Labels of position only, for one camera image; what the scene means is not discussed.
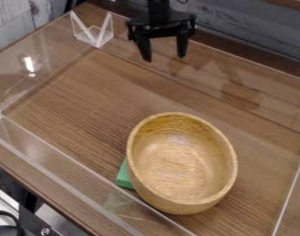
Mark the black cable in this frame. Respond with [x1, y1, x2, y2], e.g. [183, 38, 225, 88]
[0, 210, 20, 236]

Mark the brown wooden oval bowl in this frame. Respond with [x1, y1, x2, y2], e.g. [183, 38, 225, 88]
[126, 112, 238, 215]

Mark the black metal bracket with bolt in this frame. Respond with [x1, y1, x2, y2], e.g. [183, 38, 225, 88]
[19, 206, 61, 236]

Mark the clear acrylic corner bracket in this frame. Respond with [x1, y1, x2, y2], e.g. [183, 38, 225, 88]
[69, 11, 114, 48]

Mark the clear acrylic tray wall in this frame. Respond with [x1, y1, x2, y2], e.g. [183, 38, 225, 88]
[0, 5, 300, 236]

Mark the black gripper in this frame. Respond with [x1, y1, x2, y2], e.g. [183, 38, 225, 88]
[126, 0, 197, 62]

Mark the green block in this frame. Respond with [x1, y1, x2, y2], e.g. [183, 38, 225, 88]
[116, 160, 134, 189]

